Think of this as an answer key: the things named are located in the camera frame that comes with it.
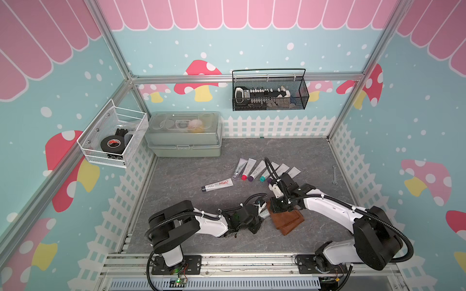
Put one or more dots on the dark cap toothpaste tube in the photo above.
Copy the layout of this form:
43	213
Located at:
293	172
218	185

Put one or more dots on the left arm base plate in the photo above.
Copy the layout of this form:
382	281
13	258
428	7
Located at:
190	265

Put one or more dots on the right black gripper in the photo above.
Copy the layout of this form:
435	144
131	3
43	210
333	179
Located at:
275	208

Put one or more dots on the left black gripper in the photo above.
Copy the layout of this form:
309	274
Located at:
257	223

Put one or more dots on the red cap toothpaste tube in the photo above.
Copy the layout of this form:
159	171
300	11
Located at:
248	168

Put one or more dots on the black wire mesh basket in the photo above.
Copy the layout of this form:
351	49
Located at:
292	80

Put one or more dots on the white wire basket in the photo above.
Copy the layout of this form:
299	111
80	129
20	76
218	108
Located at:
113	120

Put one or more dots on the brown microfiber cloth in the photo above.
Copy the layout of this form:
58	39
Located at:
285	222

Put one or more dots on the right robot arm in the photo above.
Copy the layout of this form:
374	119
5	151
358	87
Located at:
375	242

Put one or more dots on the teal cap toothpaste tube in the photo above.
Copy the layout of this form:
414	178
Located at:
264	214
266	173

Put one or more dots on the black tape roll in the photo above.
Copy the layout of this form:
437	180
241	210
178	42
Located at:
114	144

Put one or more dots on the purple cap toothpaste tube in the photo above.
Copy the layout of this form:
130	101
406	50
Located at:
280	170
257	171

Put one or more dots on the purple cap toothpaste tube top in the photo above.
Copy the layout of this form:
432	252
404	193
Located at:
257	171

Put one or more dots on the black power strip in basket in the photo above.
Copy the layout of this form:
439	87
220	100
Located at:
259	97

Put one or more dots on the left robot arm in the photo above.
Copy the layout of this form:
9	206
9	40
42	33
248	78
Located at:
169	228

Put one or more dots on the silver foil toothpaste tube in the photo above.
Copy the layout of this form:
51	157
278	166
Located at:
239	168

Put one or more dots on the green plastic storage box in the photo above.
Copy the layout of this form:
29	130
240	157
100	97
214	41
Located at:
185	134

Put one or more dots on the silver wrench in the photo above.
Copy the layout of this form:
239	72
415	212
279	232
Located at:
334	181

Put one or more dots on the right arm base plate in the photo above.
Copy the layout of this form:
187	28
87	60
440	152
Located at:
315	264

